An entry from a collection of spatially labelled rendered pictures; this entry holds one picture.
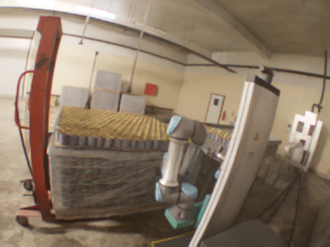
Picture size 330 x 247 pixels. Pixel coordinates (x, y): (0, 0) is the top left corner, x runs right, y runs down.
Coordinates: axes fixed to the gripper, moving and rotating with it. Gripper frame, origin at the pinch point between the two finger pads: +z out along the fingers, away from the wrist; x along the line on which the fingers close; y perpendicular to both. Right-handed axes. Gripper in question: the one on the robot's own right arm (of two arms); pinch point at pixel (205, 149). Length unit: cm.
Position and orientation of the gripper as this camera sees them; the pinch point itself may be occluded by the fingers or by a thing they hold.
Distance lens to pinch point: 166.7
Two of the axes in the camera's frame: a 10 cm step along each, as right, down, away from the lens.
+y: -2.3, 9.6, 1.7
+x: 7.8, 0.8, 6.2
